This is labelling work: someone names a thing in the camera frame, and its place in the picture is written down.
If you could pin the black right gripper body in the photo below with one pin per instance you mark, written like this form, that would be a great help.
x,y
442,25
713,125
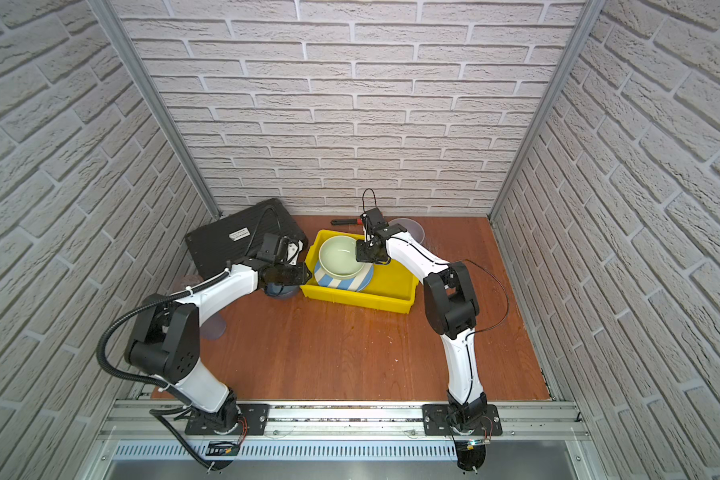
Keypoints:
x,y
368,252

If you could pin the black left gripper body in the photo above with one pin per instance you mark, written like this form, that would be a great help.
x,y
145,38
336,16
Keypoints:
x,y
295,273

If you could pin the light green bowl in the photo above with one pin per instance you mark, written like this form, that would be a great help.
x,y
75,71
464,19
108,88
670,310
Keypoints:
x,y
337,259

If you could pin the yellow plastic bin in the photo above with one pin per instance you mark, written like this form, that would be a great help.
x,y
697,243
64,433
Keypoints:
x,y
392,288

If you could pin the translucent purple bowl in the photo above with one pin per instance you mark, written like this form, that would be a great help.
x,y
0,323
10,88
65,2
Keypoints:
x,y
412,227

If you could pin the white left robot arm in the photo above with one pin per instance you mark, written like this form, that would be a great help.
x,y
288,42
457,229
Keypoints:
x,y
165,339

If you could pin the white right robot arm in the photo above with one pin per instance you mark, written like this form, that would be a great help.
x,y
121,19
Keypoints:
x,y
451,308

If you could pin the dark blue ceramic bowl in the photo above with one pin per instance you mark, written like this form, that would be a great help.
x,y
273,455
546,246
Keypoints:
x,y
280,291

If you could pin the red black pipe wrench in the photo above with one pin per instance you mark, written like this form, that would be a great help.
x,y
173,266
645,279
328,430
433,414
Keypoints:
x,y
354,221

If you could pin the black plastic tool case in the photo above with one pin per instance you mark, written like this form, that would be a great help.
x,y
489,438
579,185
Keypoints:
x,y
240,234

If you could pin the pink translucent cup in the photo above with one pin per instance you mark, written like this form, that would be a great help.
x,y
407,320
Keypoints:
x,y
187,281

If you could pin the blue translucent cup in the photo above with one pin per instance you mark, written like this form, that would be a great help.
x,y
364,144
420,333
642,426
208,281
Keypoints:
x,y
213,327

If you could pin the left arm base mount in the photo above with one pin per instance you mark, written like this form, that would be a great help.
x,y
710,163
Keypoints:
x,y
229,420

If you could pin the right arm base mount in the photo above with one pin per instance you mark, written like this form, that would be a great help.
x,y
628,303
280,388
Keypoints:
x,y
477,418

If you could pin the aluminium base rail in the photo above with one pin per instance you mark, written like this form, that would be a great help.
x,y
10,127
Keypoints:
x,y
349,440

